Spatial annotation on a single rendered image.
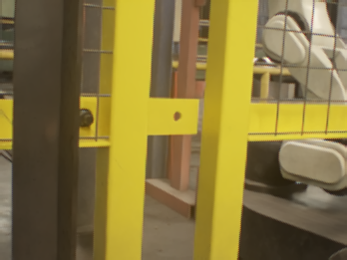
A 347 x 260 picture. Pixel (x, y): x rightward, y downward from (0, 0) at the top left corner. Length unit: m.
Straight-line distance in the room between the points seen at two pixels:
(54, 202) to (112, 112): 0.20
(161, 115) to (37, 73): 0.31
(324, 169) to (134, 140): 0.64
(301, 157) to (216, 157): 0.54
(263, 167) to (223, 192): 0.61
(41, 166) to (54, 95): 0.06
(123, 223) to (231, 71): 0.25
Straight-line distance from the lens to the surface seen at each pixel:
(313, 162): 1.15
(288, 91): 8.75
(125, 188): 0.59
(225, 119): 0.65
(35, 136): 0.38
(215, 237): 0.69
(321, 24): 1.27
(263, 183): 1.29
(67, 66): 0.37
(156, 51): 1.83
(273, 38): 1.23
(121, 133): 0.57
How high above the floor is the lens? 0.49
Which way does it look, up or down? 8 degrees down
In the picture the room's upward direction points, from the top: 3 degrees clockwise
